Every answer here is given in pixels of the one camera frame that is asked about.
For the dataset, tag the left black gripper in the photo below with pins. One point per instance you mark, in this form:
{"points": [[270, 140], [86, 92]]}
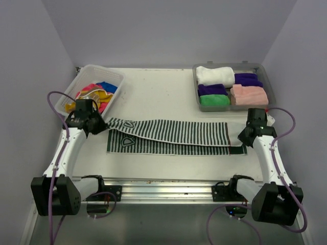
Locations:
{"points": [[102, 126]]}

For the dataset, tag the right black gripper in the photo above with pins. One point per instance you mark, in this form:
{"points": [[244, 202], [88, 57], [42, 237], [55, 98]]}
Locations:
{"points": [[243, 139]]}

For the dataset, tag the green white striped towel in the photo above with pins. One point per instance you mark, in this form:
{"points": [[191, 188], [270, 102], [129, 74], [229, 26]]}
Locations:
{"points": [[174, 138]]}

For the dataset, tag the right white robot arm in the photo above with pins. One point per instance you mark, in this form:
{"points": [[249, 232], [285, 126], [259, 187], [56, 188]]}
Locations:
{"points": [[277, 200]]}

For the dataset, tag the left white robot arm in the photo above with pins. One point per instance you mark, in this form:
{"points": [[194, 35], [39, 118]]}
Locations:
{"points": [[64, 158]]}

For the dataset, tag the pink rolled towel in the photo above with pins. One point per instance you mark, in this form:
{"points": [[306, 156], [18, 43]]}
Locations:
{"points": [[249, 95]]}

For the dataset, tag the blue towel in basket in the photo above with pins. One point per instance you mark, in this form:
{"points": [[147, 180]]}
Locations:
{"points": [[109, 88]]}

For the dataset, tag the purple rolled towel back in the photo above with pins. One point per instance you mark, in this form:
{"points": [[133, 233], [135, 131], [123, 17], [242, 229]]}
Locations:
{"points": [[247, 79]]}

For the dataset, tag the purple rolled towel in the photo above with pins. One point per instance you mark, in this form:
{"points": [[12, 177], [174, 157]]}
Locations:
{"points": [[247, 79], [211, 89]]}

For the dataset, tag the grey plastic tray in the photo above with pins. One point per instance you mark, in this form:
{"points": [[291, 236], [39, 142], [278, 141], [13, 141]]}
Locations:
{"points": [[243, 67]]}

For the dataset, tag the green rolled towel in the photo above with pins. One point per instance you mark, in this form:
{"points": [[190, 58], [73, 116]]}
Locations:
{"points": [[214, 100]]}

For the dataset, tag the purple rolled towel front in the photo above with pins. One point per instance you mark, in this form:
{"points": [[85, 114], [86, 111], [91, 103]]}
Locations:
{"points": [[211, 89]]}

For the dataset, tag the white rolled towel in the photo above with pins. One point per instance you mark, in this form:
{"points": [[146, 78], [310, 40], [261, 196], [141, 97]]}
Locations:
{"points": [[221, 75]]}

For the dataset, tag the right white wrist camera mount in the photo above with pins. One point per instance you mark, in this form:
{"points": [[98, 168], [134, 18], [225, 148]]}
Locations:
{"points": [[270, 119]]}

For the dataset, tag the aluminium mounting rail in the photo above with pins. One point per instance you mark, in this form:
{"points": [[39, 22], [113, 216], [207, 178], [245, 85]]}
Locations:
{"points": [[159, 192]]}

